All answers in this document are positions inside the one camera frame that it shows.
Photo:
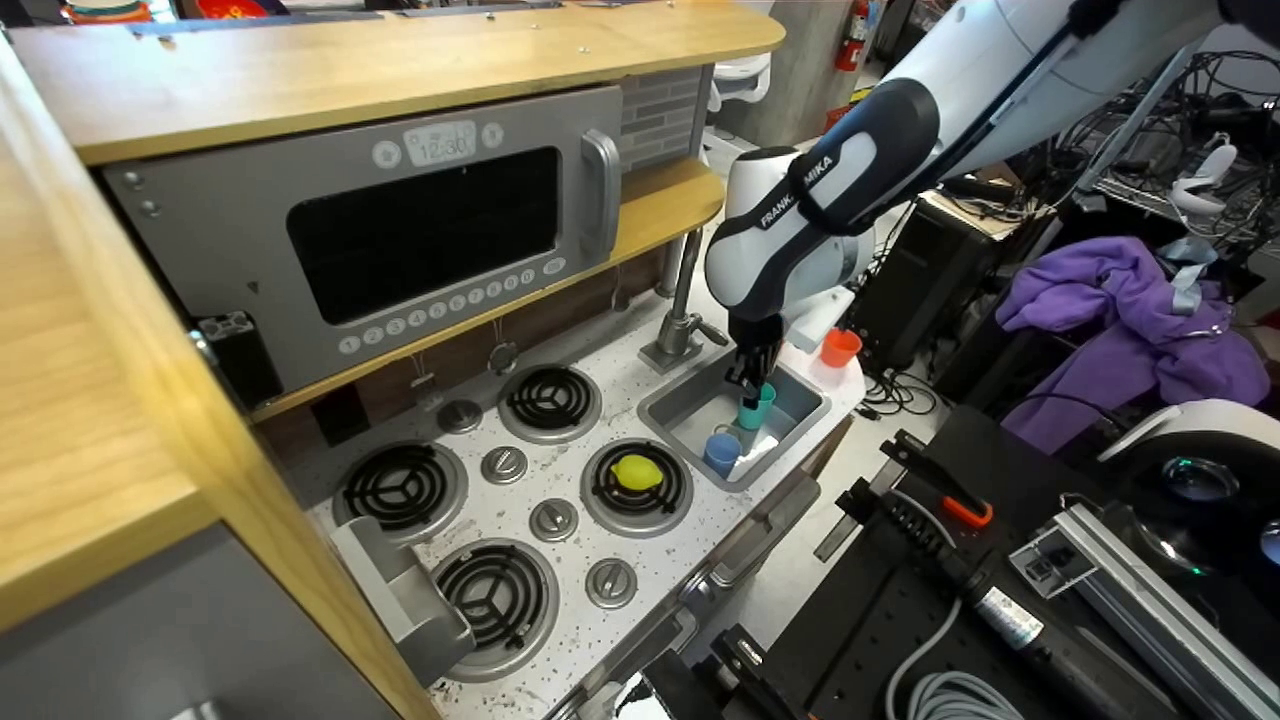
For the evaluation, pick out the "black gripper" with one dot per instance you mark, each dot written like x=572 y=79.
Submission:
x=755 y=348

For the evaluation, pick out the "teal plastic cup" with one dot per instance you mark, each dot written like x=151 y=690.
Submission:
x=755 y=413

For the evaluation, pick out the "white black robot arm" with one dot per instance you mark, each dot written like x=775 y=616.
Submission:
x=985 y=80

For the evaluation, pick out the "red orange plastic cup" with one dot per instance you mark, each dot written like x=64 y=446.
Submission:
x=841 y=345

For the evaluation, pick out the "grey toy sink basin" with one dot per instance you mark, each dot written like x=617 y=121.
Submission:
x=700 y=401

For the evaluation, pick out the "blue plastic cup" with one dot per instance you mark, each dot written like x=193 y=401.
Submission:
x=721 y=450

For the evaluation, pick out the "silver toy faucet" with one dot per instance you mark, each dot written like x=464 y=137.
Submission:
x=681 y=326

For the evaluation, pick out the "yellow toy lemon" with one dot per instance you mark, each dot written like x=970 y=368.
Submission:
x=639 y=474

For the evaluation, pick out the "black coil burner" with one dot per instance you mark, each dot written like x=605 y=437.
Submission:
x=511 y=601
x=639 y=512
x=550 y=404
x=400 y=489

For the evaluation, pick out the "orange black clamp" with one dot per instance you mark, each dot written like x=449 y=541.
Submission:
x=970 y=508

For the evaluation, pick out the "silver stove knob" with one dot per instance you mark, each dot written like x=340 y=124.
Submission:
x=500 y=464
x=609 y=580
x=553 y=520

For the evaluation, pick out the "white speckled toy kitchen counter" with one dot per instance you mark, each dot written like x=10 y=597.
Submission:
x=684 y=572

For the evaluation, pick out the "black perforated breadboard table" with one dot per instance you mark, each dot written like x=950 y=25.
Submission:
x=929 y=616

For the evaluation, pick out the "purple cloth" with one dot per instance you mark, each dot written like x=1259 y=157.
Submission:
x=1136 y=341

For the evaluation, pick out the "grey toy microwave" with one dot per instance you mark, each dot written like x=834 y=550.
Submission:
x=313 y=254

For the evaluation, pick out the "wooden toy kitchen shelf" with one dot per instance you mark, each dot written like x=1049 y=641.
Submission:
x=118 y=437

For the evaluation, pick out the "silver aluminium extrusion rail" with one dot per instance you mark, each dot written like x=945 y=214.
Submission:
x=1192 y=659

